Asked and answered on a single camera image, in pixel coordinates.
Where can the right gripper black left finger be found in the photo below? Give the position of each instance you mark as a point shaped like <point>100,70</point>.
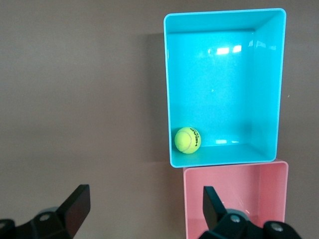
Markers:
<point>74,211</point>

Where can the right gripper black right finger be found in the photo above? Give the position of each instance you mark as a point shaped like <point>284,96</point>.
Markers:
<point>214,216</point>

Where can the yellow-green tennis ball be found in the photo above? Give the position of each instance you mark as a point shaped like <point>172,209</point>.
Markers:
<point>187,140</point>

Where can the pink plastic bin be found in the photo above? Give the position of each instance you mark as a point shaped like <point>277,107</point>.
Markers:
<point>249,189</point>

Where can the blue plastic bin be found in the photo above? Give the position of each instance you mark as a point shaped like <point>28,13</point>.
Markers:
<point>224,87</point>

